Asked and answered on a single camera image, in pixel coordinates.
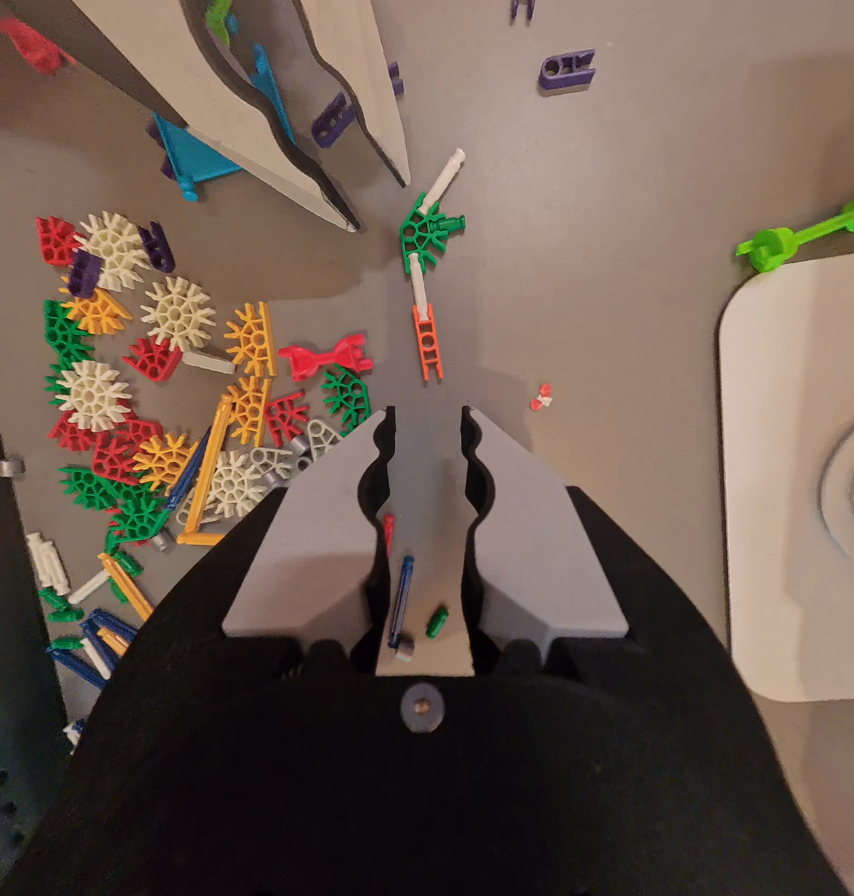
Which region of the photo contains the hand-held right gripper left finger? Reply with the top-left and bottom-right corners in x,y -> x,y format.
223,406 -> 398,676

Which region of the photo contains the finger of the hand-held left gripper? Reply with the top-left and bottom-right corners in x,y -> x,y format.
70,0 -> 361,233
290,0 -> 412,189

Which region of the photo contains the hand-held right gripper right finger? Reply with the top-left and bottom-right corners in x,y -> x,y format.
461,405 -> 630,676

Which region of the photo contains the green toy connector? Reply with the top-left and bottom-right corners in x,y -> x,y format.
399,195 -> 450,275
322,367 -> 372,431

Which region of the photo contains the orange toy brick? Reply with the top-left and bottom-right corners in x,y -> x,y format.
412,302 -> 445,382

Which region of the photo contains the red toy spool piece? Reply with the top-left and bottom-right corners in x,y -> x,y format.
278,333 -> 372,382
0,17 -> 77,74

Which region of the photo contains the cyan toy panel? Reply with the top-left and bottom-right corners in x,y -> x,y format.
251,43 -> 296,144
154,115 -> 242,203

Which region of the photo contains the blue toy rod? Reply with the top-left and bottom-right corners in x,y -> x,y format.
387,556 -> 416,648

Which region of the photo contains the heap of mixed toy rods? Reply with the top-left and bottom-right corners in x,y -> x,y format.
27,395 -> 233,753

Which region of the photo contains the white stand base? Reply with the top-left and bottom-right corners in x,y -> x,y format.
720,251 -> 854,703

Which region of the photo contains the pile of colourful toy connectors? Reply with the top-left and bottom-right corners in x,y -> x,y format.
35,211 -> 344,554

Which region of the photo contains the black mesh chair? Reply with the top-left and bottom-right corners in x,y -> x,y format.
0,336 -> 74,896

